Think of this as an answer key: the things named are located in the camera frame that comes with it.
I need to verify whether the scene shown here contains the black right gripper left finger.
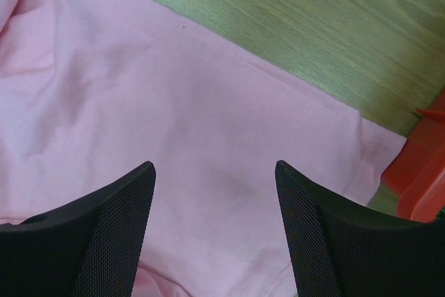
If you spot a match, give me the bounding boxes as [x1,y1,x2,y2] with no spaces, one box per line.
[1,162,156,296]

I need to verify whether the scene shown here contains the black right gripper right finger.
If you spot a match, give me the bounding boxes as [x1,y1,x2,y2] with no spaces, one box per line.
[275,161,444,296]

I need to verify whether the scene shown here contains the light pink t shirt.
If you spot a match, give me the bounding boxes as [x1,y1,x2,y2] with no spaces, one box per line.
[1,0,405,296]

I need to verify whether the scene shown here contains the red plastic bin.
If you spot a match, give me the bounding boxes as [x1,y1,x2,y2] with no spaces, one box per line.
[382,92,444,223]

